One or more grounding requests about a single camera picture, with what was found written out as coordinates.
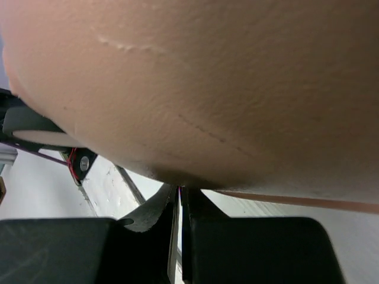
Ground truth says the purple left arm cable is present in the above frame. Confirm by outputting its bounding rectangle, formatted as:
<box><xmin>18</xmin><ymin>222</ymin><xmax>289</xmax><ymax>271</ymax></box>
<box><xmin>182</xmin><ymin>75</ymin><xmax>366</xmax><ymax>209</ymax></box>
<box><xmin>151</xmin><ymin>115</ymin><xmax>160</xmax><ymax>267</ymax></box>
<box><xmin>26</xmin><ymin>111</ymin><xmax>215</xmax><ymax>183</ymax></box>
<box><xmin>0</xmin><ymin>141</ymin><xmax>69</xmax><ymax>166</ymax></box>

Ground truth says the pink hard-shell suitcase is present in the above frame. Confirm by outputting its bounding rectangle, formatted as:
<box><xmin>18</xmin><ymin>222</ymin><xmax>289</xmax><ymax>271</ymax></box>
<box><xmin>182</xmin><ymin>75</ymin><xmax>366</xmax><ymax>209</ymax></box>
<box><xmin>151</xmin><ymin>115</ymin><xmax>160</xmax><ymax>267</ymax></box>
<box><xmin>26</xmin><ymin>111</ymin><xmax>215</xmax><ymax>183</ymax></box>
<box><xmin>1</xmin><ymin>1</ymin><xmax>378</xmax><ymax>214</ymax></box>

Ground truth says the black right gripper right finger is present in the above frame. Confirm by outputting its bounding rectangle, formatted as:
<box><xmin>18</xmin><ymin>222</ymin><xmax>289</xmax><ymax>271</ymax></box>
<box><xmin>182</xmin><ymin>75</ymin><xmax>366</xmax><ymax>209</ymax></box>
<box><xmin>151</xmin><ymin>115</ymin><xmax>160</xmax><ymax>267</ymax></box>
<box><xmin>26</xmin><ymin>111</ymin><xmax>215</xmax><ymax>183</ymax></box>
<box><xmin>181</xmin><ymin>188</ymin><xmax>345</xmax><ymax>284</ymax></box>

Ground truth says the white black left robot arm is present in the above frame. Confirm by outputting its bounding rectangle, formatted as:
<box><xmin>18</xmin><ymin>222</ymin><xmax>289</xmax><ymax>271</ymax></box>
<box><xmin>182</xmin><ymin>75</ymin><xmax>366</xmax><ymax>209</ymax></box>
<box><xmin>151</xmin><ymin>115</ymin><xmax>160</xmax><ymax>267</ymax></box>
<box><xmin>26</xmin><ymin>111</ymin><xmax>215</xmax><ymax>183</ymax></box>
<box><xmin>1</xmin><ymin>88</ymin><xmax>83</xmax><ymax>151</ymax></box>

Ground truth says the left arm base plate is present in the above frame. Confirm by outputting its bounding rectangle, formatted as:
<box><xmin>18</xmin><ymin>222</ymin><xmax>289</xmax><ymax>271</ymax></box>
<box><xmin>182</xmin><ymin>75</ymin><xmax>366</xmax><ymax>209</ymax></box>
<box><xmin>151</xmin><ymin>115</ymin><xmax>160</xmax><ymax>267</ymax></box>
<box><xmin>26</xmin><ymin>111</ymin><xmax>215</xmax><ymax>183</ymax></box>
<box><xmin>61</xmin><ymin>148</ymin><xmax>98</xmax><ymax>186</ymax></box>

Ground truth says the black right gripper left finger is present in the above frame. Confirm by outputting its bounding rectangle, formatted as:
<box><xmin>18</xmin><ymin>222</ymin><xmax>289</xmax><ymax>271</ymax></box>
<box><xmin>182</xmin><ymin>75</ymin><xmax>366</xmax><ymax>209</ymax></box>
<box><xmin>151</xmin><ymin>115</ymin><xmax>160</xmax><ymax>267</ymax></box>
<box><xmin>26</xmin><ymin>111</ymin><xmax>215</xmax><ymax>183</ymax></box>
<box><xmin>1</xmin><ymin>185</ymin><xmax>178</xmax><ymax>283</ymax></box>

